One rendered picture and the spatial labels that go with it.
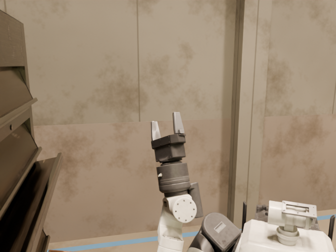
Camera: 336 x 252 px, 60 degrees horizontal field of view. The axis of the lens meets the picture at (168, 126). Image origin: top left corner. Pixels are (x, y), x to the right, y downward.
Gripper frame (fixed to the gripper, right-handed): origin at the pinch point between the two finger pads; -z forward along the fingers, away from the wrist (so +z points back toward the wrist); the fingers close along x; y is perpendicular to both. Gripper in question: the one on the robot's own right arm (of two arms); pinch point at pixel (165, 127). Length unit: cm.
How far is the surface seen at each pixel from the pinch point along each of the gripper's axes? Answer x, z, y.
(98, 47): -178, -122, -76
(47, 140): -237, -40, -38
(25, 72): -85, -48, 16
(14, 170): -62, 3, 28
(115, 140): -207, -33, -99
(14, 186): -53, 9, 30
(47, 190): -52, 12, 19
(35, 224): -32.1, 22.0, 28.7
